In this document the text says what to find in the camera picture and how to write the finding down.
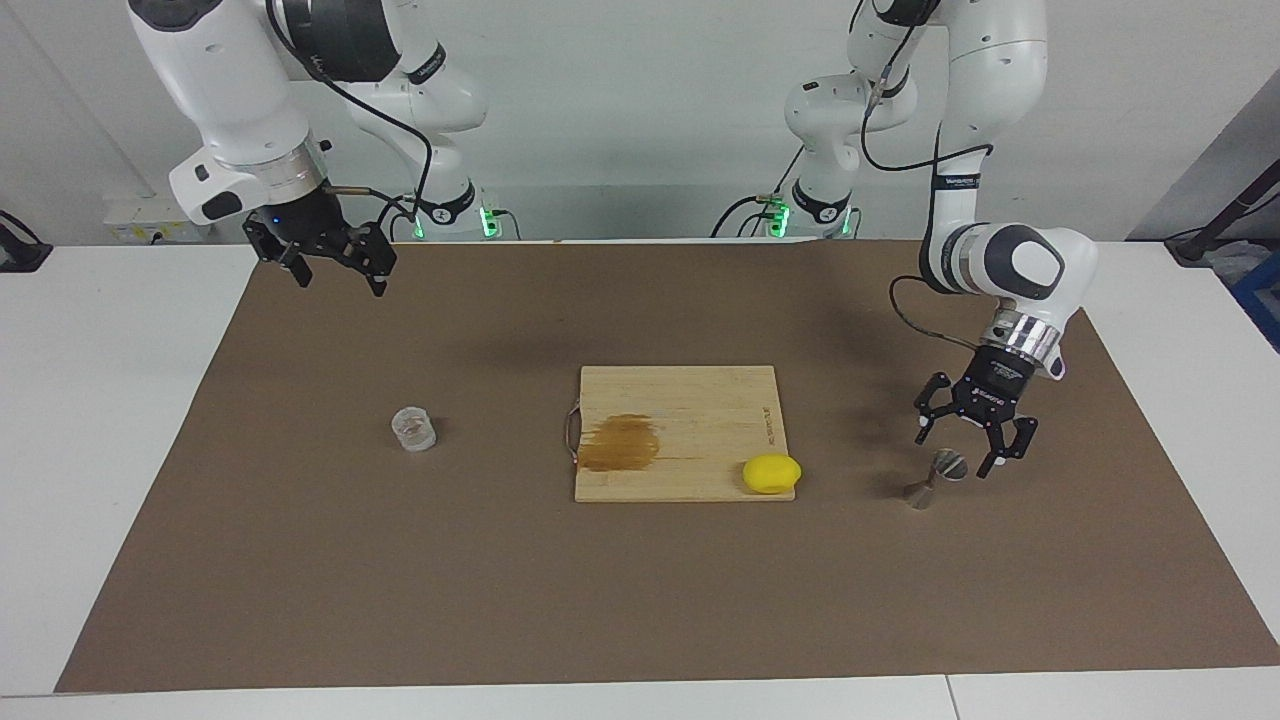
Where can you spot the black tripod leg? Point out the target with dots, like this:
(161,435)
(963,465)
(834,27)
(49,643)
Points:
(1240,205)

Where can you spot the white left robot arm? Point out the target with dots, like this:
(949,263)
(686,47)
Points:
(1000,70)

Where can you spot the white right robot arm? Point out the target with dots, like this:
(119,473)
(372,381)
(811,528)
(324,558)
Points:
(230,80)

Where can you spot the blue crate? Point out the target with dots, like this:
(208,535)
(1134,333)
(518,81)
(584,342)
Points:
(1265,300)

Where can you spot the steel double jigger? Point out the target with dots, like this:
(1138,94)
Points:
(945,465)

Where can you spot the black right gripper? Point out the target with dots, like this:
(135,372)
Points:
(300,225)

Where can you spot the brown paper table mat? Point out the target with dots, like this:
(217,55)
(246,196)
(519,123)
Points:
(400,580)

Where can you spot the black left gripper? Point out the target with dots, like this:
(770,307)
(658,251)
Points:
(995,385)

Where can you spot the wooden cutting board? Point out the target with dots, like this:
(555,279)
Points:
(700,420)

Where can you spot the yellow lemon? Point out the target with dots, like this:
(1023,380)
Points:
(770,475)

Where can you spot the small clear glass cup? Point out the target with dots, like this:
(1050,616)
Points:
(413,430)

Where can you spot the black stand foot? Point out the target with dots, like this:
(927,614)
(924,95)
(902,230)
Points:
(20,255)

